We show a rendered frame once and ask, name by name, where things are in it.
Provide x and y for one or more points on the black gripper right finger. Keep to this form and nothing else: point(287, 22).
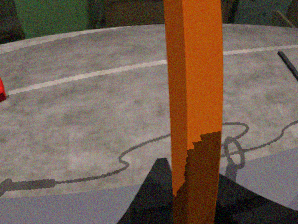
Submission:
point(238, 205)

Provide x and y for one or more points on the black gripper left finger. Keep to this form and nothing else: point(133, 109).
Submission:
point(153, 203)

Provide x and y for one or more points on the orange handle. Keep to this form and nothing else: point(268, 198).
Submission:
point(194, 58)

